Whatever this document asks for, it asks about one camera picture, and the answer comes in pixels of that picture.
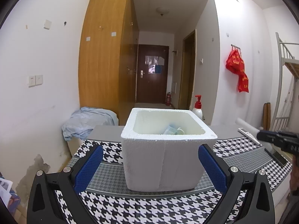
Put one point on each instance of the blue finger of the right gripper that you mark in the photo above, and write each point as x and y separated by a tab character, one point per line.
266	136

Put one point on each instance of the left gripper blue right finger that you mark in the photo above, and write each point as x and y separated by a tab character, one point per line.
215	167

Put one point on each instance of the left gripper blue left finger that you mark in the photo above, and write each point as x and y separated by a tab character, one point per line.
85	168

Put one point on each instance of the white remote control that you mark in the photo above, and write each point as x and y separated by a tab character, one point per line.
248	135

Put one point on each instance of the black smartphone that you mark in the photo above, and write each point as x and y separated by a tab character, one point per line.
277	157

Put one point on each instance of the houndstooth table cloth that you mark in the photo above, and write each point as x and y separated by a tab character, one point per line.
109	200

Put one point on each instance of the light blue crumpled cloth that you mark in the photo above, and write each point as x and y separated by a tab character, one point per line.
84	120

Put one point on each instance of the white styrofoam box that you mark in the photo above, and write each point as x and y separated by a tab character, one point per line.
154	162

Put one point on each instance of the white lotion pump bottle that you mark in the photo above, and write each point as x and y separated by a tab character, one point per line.
197	109

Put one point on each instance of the metal bunk bed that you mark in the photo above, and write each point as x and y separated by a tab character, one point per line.
287	78

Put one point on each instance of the red hanging plastic bags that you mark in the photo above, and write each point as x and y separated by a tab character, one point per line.
235	64

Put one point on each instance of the red fire extinguisher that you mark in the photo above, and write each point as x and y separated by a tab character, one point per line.
168	99

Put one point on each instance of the dark brown entrance door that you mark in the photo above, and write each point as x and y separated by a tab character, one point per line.
152	74

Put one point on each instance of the wooden wardrobe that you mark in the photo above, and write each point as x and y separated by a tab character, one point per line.
107	57

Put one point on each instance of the ceiling lamp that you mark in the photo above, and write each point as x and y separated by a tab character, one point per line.
162	11

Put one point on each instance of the wooden boards against wall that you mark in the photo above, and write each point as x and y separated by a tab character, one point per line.
266	116

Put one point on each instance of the white wall socket pair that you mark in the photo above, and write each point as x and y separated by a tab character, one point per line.
35	80

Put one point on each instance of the side doorway wooden frame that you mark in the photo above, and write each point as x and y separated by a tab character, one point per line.
187	71

